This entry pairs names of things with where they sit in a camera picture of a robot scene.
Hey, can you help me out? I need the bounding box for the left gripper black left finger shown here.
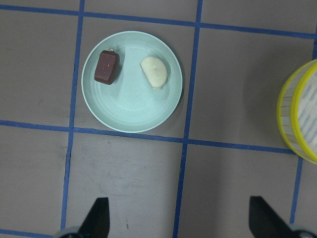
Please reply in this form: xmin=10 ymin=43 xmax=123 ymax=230
xmin=78 ymin=197 xmax=109 ymax=238

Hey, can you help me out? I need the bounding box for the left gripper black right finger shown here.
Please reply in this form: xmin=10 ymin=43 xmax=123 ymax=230
xmin=249 ymin=196 xmax=300 ymax=238

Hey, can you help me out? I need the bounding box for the brown rectangular bun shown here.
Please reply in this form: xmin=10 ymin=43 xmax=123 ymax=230
xmin=94 ymin=49 xmax=120 ymax=85

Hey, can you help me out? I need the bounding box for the white half-moon bun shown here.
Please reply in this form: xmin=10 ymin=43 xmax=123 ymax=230
xmin=140 ymin=57 xmax=167 ymax=89

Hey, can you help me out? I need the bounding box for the yellow bamboo steamer basket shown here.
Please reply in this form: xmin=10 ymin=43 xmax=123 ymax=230
xmin=276 ymin=60 xmax=317 ymax=164

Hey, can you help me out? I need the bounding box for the light green round plate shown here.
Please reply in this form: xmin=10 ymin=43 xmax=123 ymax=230
xmin=81 ymin=31 xmax=183 ymax=133

